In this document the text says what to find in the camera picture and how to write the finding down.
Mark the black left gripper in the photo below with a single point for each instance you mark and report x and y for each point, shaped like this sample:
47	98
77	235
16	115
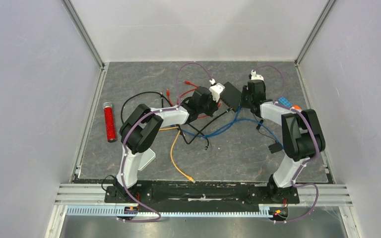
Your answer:
215	106

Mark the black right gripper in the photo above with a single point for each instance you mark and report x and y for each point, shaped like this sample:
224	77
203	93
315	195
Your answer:
243	104

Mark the black network switch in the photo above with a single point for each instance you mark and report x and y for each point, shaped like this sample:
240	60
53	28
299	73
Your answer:
231	96

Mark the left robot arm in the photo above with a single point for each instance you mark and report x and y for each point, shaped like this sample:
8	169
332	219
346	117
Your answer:
141	128

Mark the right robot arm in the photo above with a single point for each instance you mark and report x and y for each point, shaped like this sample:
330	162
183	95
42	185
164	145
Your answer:
302	136

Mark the blue lego brick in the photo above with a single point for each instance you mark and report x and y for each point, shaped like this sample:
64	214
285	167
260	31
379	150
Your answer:
283	101

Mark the clear plastic box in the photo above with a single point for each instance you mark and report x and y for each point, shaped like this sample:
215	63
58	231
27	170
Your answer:
146	161

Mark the red glitter tube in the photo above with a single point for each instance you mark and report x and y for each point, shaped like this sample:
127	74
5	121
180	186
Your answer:
109	122

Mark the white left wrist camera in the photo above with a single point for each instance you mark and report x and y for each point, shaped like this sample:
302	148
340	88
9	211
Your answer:
216	89

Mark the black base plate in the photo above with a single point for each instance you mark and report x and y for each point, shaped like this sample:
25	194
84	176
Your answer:
202	196

